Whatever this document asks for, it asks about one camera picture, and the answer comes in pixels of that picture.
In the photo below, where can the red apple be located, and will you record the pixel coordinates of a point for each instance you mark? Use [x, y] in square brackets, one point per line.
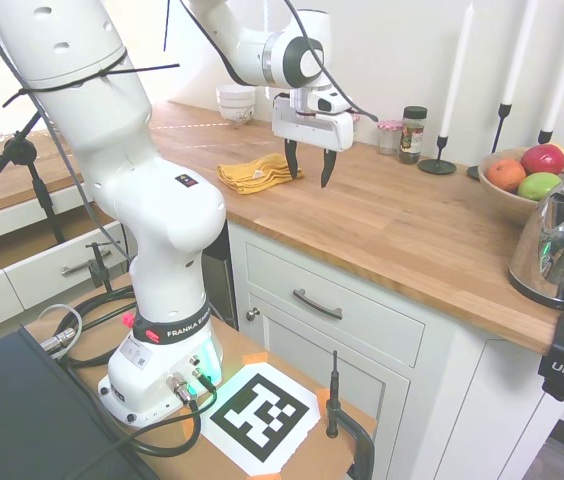
[542, 157]

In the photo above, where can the orange fruit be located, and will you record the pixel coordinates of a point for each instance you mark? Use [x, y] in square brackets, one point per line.
[504, 175]

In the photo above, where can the white bowl with floral print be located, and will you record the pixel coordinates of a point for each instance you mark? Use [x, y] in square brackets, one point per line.
[236, 116]

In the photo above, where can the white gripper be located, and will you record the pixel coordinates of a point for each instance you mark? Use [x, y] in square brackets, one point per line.
[312, 130]

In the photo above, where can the tall black candle holder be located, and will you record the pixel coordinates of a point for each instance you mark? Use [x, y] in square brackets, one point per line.
[504, 112]

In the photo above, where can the black white fiducial tag sheet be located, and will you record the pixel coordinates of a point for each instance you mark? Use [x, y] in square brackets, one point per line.
[242, 395]

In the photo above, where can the spice jar with black lid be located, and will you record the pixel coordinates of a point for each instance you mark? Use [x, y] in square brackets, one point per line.
[412, 137]

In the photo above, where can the medium black candle holder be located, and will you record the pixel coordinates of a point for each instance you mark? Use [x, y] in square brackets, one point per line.
[545, 136]

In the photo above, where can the white cabinet drawer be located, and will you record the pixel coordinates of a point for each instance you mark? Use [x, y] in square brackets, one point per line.
[362, 320]

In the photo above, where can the plain white bowl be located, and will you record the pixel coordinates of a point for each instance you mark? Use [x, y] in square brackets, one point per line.
[234, 91]
[235, 104]

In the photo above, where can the light green apple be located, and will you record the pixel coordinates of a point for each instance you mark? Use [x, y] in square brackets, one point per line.
[539, 186]

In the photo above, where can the white base cabinet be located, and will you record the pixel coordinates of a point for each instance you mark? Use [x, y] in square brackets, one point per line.
[462, 400]

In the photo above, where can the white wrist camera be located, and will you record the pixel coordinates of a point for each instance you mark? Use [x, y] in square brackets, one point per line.
[329, 103]

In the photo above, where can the black camera stand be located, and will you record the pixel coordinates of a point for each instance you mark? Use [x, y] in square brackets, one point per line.
[14, 150]

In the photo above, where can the brown mounting board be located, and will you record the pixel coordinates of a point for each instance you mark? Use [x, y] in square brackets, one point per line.
[327, 450]

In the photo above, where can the white cabinet door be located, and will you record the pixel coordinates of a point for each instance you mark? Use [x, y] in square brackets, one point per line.
[312, 370]

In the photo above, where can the black bar clamp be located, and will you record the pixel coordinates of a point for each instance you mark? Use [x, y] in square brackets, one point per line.
[333, 395]
[99, 270]

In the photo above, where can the yellow terry cloth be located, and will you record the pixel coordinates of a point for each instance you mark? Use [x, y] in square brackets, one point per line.
[242, 176]

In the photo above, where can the orange tape piece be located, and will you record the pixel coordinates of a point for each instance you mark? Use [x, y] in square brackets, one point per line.
[272, 475]
[188, 429]
[323, 393]
[255, 359]

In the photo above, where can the silver cabinet knob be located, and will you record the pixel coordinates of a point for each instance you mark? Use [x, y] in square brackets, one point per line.
[253, 314]

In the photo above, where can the stainless steel kettle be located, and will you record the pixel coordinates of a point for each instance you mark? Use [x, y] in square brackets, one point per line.
[552, 240]

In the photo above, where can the wooden fruit bowl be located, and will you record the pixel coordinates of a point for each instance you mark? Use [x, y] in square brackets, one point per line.
[499, 197]

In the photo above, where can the glass jar red checked lid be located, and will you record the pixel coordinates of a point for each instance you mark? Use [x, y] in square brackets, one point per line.
[388, 137]
[356, 120]

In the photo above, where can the white drawer unit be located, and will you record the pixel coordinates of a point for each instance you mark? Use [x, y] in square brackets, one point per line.
[27, 275]

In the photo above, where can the short black candle holder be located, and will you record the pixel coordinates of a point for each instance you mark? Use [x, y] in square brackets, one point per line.
[437, 164]

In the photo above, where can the black control box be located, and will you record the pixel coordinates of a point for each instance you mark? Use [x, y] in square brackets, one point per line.
[22, 425]

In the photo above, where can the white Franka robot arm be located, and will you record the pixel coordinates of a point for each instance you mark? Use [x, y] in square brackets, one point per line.
[152, 200]

